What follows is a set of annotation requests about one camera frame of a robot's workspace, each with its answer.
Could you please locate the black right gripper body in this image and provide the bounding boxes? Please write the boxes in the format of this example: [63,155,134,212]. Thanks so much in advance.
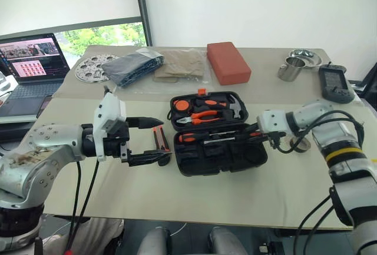
[251,122,280,150]

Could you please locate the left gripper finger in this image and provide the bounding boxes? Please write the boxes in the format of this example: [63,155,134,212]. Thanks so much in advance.
[126,116,164,130]
[128,148,172,168]

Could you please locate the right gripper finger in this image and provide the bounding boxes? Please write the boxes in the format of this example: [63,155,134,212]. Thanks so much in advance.
[246,133,270,145]
[235,122,260,135]

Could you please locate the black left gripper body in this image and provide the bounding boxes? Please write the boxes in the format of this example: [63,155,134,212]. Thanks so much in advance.
[102,118,133,167]

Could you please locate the black plastic tool case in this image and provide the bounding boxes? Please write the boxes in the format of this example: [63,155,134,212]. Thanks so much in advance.
[168,89,269,177]

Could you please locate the steel claw hammer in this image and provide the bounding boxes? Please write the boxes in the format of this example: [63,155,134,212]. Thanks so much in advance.
[224,95,246,120]

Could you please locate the brown tape roll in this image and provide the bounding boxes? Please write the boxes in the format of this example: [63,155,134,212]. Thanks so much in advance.
[289,136,312,154]

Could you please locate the orange black tape measure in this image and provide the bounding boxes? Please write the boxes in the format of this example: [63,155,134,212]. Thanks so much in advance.
[172,99,193,114]

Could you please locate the long orange black screwdriver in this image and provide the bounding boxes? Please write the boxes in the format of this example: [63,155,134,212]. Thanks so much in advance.
[177,133,216,144]

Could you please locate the stubby orange black screwdriver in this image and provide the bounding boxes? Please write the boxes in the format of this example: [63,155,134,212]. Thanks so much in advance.
[193,98,228,111]

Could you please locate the dark blue folded cloth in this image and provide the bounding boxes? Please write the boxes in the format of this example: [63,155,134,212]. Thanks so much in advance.
[101,52,165,88]

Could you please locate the beige cloth in plastic bag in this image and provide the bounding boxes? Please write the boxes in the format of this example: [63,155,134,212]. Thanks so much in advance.
[152,48,207,84]

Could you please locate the orange red brick block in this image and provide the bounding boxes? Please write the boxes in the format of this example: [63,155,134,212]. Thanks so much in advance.
[206,41,252,87]

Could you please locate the perforated round metal plate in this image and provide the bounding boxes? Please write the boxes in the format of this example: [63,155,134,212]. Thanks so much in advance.
[74,54,121,84]

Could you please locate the black handheld device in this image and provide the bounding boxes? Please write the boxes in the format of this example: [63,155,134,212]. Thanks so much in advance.
[318,62,355,104]

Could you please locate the shiny steel bowl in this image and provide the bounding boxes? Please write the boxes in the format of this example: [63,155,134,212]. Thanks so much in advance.
[283,48,323,69]

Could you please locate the white fabric under table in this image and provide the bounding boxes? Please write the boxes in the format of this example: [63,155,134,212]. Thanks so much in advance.
[43,217,125,255]

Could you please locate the black chair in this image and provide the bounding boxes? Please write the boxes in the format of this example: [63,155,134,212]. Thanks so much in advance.
[361,61,377,109]

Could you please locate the open laptop computer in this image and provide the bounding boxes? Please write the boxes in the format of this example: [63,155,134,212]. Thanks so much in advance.
[0,32,72,124]

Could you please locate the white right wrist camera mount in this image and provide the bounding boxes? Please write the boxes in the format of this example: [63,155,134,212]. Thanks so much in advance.
[257,109,289,136]

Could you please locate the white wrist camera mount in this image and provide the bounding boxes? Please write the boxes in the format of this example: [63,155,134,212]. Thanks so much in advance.
[92,92,128,162]
[257,109,289,136]

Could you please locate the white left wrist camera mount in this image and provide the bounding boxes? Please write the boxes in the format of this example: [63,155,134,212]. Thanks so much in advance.
[92,92,128,162]

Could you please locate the orange handled pliers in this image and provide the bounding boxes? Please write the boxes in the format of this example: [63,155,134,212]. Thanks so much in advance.
[176,110,227,127]

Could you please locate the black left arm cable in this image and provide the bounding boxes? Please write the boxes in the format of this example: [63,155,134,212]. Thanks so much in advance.
[66,160,82,255]
[70,160,100,253]

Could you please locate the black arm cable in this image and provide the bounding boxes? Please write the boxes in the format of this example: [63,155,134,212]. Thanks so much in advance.
[70,160,100,253]
[305,206,337,255]
[66,160,82,255]
[292,194,333,255]

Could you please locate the steel cup with handle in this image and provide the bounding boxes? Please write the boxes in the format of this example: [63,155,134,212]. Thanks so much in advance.
[276,56,307,82]

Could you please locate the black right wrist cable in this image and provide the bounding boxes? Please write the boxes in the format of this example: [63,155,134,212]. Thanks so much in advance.
[275,109,365,154]

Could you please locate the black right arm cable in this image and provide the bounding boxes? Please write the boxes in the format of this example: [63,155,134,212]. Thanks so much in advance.
[305,206,337,255]
[292,194,333,255]

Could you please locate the grey window frame post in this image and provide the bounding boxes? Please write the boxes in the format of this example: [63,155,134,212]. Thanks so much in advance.
[132,0,153,47]

